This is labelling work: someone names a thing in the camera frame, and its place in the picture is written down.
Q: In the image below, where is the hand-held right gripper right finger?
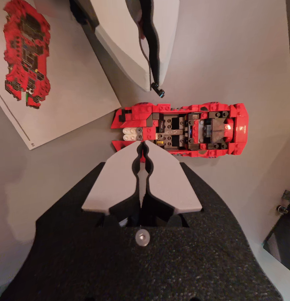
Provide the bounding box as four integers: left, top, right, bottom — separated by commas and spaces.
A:
142, 140, 203, 216

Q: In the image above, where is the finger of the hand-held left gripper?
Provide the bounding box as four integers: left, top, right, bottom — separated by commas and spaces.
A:
138, 0, 181, 85
90, 0, 152, 92

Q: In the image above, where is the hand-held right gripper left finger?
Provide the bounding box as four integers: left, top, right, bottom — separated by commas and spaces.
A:
81, 141, 144, 216

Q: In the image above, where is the small black toy brick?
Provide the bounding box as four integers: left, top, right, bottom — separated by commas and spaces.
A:
151, 82, 166, 98

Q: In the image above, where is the red toy brick car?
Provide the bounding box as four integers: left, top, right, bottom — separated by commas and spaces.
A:
111, 103, 249, 163

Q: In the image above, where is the instruction booklet with car print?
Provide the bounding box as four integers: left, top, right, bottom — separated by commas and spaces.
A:
0, 0, 122, 150

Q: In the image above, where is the toy car printed box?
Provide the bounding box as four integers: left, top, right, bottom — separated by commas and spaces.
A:
263, 203, 290, 271

